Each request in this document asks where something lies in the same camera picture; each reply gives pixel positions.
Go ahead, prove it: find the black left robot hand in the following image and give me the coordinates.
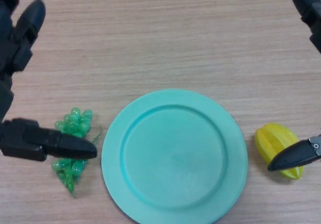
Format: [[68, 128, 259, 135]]
[[0, 0, 98, 162]]

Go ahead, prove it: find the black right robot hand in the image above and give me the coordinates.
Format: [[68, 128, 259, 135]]
[[267, 0, 321, 172]]

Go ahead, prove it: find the green grapes bunch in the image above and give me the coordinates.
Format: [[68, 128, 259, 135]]
[[51, 107, 103, 199]]

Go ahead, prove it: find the turquoise round plate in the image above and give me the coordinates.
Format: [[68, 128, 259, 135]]
[[101, 89, 248, 224]]

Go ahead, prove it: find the yellow starfruit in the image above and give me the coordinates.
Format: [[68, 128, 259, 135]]
[[254, 122, 306, 181]]

